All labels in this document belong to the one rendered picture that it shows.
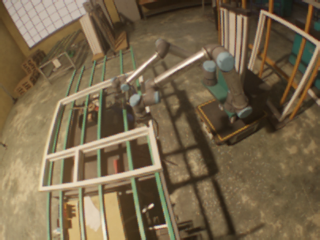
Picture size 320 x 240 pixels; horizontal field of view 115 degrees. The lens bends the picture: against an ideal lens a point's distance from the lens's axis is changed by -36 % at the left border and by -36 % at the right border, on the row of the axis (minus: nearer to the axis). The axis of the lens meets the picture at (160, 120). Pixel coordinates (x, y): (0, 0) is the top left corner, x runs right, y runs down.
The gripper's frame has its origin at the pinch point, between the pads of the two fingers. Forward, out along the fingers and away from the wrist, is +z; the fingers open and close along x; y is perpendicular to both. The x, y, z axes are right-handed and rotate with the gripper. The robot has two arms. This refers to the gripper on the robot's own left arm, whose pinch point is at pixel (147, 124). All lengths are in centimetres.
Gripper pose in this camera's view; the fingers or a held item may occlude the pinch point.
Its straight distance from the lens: 137.9
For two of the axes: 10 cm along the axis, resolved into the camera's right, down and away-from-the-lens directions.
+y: 1.9, 7.5, -6.3
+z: 2.2, 5.9, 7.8
